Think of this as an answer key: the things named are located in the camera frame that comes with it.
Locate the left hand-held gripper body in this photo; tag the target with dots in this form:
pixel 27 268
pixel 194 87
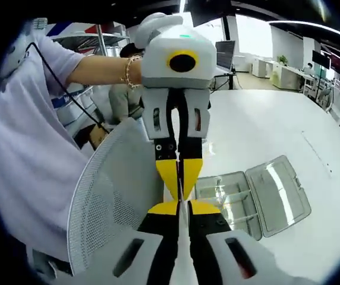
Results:
pixel 158 71

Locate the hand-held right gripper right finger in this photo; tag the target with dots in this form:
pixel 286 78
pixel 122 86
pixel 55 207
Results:
pixel 265 267

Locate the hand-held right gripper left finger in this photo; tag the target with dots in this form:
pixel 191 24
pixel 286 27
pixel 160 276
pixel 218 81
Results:
pixel 113 267

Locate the clear grey guide fixture box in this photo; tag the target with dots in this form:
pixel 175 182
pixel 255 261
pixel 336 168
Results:
pixel 277 193

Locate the white mesh office chair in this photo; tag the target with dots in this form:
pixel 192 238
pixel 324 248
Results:
pixel 113 193

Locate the brown cardboard box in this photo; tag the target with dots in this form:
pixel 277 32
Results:
pixel 97 138

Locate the black hanging monitor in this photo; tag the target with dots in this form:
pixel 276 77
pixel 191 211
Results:
pixel 208 12

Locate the white blue storage box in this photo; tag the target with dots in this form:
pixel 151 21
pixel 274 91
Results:
pixel 69 110

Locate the potted plant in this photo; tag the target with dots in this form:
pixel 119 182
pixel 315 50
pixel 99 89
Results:
pixel 283 59

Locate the white cabinet row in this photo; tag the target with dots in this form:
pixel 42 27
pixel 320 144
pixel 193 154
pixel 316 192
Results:
pixel 286 77

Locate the person's white shirt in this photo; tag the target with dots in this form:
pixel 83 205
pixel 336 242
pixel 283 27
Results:
pixel 24 148

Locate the white chest device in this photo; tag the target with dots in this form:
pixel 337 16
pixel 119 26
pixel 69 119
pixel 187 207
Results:
pixel 14 59

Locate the ceiling light strip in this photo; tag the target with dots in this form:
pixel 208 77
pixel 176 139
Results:
pixel 306 25

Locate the black monitor on pole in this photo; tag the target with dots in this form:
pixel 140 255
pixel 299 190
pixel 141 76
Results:
pixel 321 58

